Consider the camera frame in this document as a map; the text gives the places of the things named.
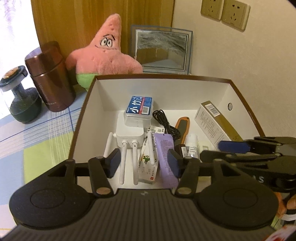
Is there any white cream tube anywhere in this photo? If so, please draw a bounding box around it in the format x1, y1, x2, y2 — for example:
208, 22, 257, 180
185, 133, 199, 159

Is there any purple lotion tube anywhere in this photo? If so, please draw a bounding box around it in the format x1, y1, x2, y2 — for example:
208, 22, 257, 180
154, 133, 178, 188

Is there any gold white carton box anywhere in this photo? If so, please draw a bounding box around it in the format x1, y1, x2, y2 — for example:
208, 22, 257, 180
194, 101, 243, 149

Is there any orange utility knife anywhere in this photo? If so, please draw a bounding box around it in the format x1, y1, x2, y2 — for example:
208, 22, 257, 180
175, 116, 190, 145

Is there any green white medicine box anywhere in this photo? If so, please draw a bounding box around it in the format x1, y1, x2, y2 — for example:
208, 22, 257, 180
138, 126, 165, 184

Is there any white wifi repeater with antennas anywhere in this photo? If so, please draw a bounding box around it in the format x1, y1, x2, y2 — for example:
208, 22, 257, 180
104, 111, 146, 185

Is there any black usb cable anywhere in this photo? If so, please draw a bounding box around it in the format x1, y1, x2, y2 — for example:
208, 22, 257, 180
152, 109, 181, 141

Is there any blue dental floss box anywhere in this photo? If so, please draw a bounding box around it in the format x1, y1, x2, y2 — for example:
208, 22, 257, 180
123, 95, 154, 128

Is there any cream hair claw clip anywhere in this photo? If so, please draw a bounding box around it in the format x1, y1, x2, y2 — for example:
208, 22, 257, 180
198, 143, 212, 153

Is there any brown spray bottle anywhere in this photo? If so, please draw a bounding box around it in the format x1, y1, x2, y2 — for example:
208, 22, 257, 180
175, 144, 188, 159

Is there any person's right hand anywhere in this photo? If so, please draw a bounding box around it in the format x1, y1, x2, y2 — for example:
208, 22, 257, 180
275, 192, 296, 218

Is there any brown cardboard storage box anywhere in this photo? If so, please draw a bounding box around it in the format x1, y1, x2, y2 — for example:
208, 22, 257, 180
64, 74, 264, 193

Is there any dark green glass humidifier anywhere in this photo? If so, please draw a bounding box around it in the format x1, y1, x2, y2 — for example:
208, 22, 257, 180
1, 65, 42, 123

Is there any pink starfish plush toy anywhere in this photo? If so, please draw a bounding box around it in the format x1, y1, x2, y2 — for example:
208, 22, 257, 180
65, 14, 143, 90

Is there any framed sand picture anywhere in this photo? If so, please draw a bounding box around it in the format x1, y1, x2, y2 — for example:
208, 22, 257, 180
130, 25, 193, 75

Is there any brown metal canister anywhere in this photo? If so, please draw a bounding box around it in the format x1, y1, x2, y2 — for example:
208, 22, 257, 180
25, 41, 76, 112

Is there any wooden door panel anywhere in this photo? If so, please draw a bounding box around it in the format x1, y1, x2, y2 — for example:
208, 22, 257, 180
30, 0, 175, 61

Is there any sheer purple curtain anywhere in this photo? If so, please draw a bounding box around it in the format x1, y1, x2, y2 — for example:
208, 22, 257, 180
0, 0, 40, 77

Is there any gold wall socket right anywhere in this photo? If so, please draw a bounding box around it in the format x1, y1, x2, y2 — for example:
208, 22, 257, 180
221, 0, 251, 31

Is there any gold wall socket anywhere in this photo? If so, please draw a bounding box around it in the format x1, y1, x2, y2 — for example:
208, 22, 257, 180
221, 0, 251, 31
201, 0, 224, 20

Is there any gold wall socket left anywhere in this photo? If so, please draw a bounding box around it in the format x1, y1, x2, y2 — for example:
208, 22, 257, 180
201, 0, 224, 20

